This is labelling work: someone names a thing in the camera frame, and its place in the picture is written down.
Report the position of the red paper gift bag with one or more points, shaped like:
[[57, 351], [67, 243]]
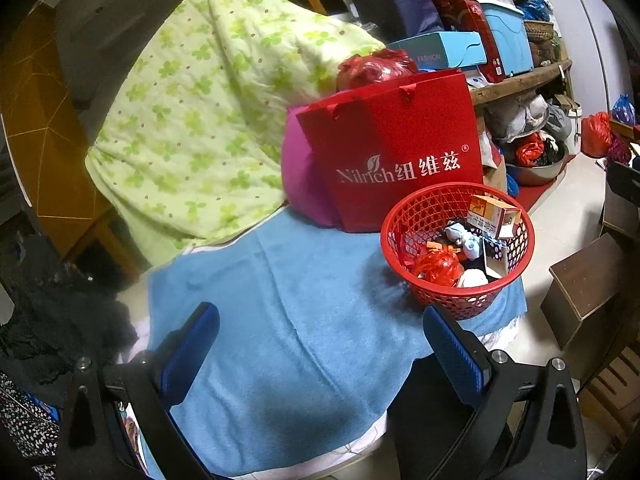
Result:
[[400, 135]]

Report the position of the wooden chair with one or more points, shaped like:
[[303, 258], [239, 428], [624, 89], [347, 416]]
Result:
[[610, 390]]

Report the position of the wooden shelf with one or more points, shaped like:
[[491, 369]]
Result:
[[520, 82]]

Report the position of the grey cabinet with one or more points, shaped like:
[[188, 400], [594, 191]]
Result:
[[115, 20]]

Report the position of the black clothing pile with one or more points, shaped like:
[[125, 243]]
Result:
[[60, 330]]

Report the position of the small red plastic bag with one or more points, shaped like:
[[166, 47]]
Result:
[[597, 135]]

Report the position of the blue towel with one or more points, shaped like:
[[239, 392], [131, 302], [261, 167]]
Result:
[[300, 310]]

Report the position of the orange and white carton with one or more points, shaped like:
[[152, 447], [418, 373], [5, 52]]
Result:
[[487, 215]]

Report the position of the black dotted cloth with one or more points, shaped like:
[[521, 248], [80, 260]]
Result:
[[25, 425]]

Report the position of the white paper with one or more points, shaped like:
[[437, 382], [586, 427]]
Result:
[[472, 279]]

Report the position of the green floral quilt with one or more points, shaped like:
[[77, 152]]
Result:
[[200, 110]]

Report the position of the red plastic wrapper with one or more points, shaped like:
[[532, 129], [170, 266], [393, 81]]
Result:
[[440, 267]]

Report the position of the light blue candy wrapper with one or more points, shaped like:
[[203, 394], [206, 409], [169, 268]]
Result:
[[462, 240]]

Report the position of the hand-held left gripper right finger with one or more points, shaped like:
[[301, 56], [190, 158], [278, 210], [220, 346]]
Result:
[[455, 355]]

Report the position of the red gift box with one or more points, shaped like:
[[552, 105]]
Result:
[[470, 20]]

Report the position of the blue plastic storage bin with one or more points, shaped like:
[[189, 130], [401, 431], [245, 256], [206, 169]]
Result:
[[510, 40]]

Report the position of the metal basin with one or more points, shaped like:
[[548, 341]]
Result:
[[535, 172]]

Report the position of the wicker basket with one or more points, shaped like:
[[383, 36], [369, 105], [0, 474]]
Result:
[[539, 35]]

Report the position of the navy fabric bag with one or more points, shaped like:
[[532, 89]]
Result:
[[395, 0]]

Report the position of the red plastic basket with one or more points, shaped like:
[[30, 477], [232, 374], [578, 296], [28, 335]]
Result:
[[450, 305]]

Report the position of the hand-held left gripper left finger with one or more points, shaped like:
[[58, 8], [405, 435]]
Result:
[[192, 345]]

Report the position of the brown wooden stool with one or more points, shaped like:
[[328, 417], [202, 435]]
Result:
[[585, 285]]

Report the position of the blue plastic bag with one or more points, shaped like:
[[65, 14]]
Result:
[[624, 110]]

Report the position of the dark wooden cabinet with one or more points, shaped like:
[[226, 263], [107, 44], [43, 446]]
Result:
[[622, 200]]

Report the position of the cyan shoe box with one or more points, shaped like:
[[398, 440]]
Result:
[[440, 47]]

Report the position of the orange snack wrapper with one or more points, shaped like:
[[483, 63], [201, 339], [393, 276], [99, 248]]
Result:
[[437, 246]]

